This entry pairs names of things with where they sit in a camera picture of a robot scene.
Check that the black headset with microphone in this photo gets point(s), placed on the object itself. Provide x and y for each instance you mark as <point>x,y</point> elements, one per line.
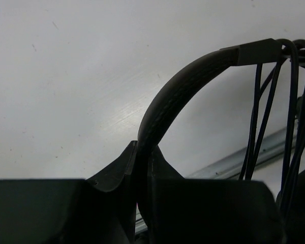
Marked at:
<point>268,56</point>

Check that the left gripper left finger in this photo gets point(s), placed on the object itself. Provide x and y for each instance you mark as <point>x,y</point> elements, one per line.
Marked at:
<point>100,209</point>

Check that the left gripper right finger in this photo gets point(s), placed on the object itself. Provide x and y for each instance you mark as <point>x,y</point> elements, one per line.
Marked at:
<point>185,210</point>

